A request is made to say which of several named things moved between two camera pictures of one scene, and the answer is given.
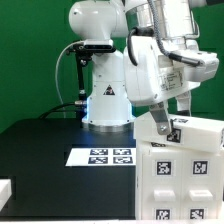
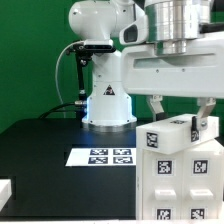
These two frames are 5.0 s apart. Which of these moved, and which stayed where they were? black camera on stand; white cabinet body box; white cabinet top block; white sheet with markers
Moved: white cabinet top block
Stayed: white sheet with markers; black camera on stand; white cabinet body box
